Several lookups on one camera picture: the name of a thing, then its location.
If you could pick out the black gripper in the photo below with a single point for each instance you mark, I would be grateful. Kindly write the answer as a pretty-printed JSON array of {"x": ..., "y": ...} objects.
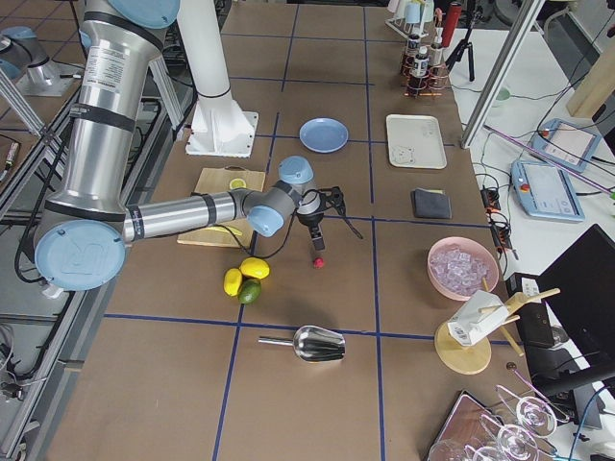
[{"x": 309, "y": 220}]

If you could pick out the blue plastic plate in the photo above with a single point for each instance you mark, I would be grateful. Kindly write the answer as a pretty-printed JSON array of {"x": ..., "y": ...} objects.
[{"x": 324, "y": 135}]

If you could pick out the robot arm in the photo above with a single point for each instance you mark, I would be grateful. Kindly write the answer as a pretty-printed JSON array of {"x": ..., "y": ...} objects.
[{"x": 81, "y": 239}]

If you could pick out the yellow lemon large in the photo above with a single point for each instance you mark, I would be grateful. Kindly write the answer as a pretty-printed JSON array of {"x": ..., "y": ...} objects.
[{"x": 255, "y": 268}]

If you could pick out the wooden cutting board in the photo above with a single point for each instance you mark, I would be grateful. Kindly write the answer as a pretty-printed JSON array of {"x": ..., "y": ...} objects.
[{"x": 214, "y": 180}]

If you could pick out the yellow lemon small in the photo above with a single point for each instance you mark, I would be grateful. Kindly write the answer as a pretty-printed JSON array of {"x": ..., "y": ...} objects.
[{"x": 232, "y": 281}]

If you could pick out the metal ice scoop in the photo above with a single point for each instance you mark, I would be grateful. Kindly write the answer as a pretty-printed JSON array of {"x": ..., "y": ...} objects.
[{"x": 312, "y": 344}]

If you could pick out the half lemon slice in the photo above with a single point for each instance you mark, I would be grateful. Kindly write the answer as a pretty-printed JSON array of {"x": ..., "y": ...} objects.
[{"x": 236, "y": 183}]

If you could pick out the cream bear tray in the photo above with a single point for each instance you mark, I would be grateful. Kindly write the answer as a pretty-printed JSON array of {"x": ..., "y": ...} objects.
[{"x": 415, "y": 141}]

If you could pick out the pink bowl with ice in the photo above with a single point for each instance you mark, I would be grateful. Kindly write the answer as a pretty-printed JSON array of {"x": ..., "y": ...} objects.
[{"x": 458, "y": 267}]

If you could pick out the white paper carton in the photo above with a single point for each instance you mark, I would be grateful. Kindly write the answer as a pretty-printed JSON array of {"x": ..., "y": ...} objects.
[{"x": 478, "y": 317}]

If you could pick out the wooden paper towel stand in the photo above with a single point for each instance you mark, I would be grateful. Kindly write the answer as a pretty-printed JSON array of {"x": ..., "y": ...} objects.
[{"x": 473, "y": 360}]

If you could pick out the tea bottle middle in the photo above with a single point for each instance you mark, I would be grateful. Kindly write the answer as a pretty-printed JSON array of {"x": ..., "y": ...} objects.
[{"x": 420, "y": 67}]

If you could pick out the tea bottle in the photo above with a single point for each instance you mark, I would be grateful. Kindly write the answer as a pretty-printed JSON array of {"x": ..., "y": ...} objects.
[
  {"x": 412, "y": 46},
  {"x": 436, "y": 48},
  {"x": 420, "y": 67}
]

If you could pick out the tea bottle front left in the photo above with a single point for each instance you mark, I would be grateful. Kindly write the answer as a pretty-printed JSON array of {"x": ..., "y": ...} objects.
[{"x": 412, "y": 46}]

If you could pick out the tea bottle right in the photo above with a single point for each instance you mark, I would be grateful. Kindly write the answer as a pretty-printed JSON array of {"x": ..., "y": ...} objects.
[{"x": 436, "y": 48}]

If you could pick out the blue teach pendant near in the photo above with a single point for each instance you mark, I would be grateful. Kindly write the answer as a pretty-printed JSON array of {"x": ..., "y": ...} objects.
[{"x": 545, "y": 192}]

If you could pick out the blue teach pendant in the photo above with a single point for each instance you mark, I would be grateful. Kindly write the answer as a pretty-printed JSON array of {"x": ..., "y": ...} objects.
[
  {"x": 566, "y": 144},
  {"x": 545, "y": 192}
]

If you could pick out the green bowl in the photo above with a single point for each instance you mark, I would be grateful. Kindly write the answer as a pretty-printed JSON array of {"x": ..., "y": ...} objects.
[{"x": 502, "y": 97}]

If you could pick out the black monitor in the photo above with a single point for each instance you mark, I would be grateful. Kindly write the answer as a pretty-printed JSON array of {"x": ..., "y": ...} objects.
[{"x": 584, "y": 274}]

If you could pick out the blue teach pendant far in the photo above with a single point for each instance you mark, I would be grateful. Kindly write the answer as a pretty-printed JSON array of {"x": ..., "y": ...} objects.
[{"x": 566, "y": 144}]

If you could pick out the red cylinder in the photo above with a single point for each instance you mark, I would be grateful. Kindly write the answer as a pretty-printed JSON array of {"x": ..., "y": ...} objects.
[{"x": 450, "y": 22}]

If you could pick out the wine glass near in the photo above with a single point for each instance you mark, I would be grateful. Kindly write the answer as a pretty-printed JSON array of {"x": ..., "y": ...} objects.
[{"x": 515, "y": 442}]

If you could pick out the wine glass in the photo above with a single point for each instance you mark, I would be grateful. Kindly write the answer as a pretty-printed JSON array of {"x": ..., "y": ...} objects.
[
  {"x": 515, "y": 442},
  {"x": 534, "y": 414}
]

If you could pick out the wine glass far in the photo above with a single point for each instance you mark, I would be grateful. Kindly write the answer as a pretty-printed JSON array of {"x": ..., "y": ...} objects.
[{"x": 534, "y": 414}]

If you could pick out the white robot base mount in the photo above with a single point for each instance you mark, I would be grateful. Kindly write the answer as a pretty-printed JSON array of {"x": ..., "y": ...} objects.
[{"x": 219, "y": 127}]

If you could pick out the copper wire bottle rack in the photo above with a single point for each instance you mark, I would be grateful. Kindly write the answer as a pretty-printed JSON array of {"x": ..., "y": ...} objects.
[{"x": 436, "y": 80}]

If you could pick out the white wire cup rack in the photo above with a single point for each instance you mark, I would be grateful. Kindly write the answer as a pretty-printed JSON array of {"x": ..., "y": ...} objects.
[{"x": 410, "y": 16}]

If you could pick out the black camera tripod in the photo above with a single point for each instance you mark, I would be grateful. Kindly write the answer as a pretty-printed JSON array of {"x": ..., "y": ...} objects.
[{"x": 465, "y": 46}]

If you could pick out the aluminium frame post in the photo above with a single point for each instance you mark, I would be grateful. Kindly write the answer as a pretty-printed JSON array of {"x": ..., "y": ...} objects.
[{"x": 512, "y": 44}]

